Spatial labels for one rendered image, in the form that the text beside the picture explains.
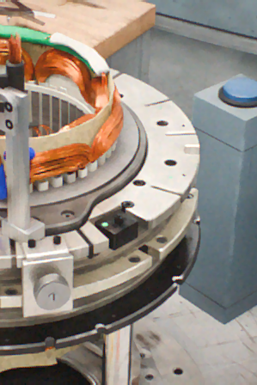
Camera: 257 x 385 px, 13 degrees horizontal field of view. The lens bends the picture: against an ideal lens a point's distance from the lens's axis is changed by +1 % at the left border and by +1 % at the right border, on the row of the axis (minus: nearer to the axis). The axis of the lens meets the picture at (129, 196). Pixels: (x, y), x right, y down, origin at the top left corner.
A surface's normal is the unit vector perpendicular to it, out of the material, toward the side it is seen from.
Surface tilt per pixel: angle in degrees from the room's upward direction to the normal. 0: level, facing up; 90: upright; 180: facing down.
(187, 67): 0
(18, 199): 90
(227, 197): 90
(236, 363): 0
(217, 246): 90
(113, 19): 0
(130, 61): 90
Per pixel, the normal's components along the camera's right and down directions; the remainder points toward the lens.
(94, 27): 0.04, -0.84
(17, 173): -0.64, 0.40
